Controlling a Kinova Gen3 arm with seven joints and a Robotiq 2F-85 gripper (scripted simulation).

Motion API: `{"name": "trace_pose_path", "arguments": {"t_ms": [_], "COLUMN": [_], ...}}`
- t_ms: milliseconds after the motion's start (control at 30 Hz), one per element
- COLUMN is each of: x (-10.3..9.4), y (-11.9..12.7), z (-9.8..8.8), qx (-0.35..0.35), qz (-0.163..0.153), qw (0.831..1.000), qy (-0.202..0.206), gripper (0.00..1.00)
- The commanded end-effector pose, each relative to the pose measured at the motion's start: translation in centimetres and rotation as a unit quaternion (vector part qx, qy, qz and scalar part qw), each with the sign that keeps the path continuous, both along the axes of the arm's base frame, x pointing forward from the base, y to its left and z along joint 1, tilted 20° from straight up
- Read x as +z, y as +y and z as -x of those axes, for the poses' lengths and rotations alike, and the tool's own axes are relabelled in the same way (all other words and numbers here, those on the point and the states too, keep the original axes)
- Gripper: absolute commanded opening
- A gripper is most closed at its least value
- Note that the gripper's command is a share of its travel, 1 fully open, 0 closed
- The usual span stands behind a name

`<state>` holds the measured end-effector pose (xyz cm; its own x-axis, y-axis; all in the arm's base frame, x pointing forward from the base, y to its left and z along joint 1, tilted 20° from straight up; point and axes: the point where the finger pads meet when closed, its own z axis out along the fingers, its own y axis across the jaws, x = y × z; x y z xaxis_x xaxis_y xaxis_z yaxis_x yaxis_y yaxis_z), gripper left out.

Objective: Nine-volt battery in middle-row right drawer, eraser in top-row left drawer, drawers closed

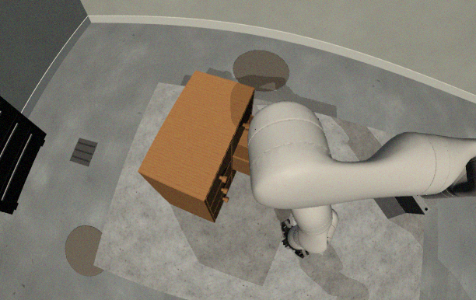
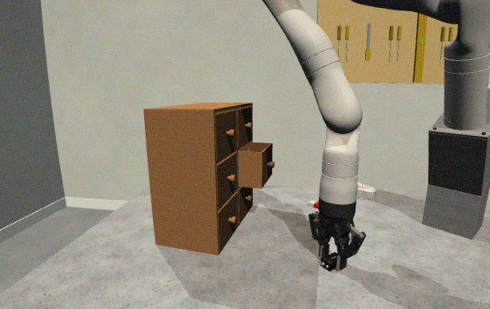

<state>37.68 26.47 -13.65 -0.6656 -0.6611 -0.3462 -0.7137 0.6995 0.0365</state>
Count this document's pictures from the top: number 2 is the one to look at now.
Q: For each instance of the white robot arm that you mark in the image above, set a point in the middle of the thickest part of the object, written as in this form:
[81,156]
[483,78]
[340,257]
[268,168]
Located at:
[466,76]

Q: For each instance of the black nine-volt battery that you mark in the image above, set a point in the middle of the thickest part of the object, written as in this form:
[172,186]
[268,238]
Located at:
[329,262]

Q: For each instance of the brown wooden chest of drawers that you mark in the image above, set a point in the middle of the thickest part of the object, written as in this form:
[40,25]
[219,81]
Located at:
[181,157]

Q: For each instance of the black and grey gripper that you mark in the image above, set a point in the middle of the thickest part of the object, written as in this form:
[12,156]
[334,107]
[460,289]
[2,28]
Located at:
[342,221]

